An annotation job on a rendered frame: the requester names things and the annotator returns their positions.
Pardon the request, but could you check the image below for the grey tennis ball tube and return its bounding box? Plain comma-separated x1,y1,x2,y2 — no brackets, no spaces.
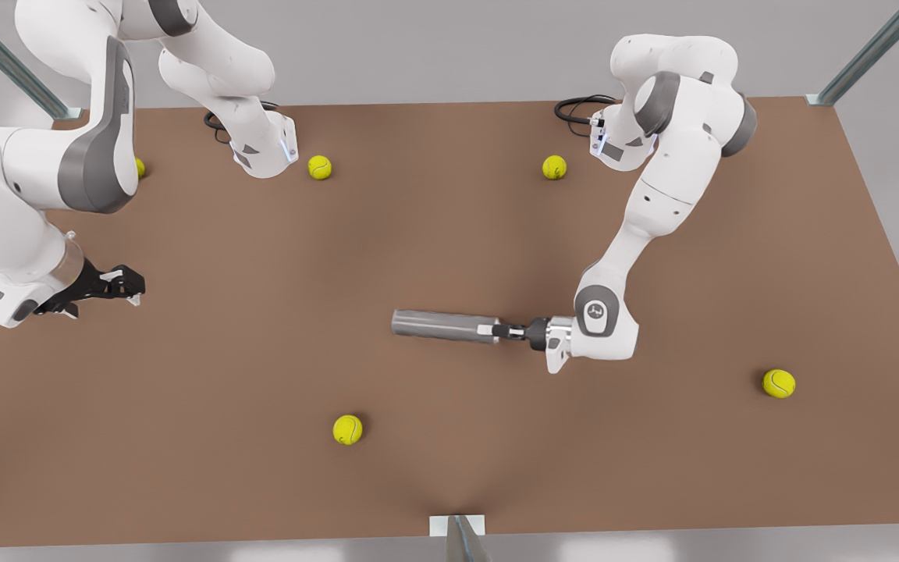
391,308,502,345

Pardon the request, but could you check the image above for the black cable loop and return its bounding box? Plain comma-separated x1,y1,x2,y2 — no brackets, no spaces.
203,100,282,146
554,94,620,138

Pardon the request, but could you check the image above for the silver frame post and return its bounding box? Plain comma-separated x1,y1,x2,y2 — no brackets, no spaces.
0,0,85,122
805,0,899,107
428,514,491,562

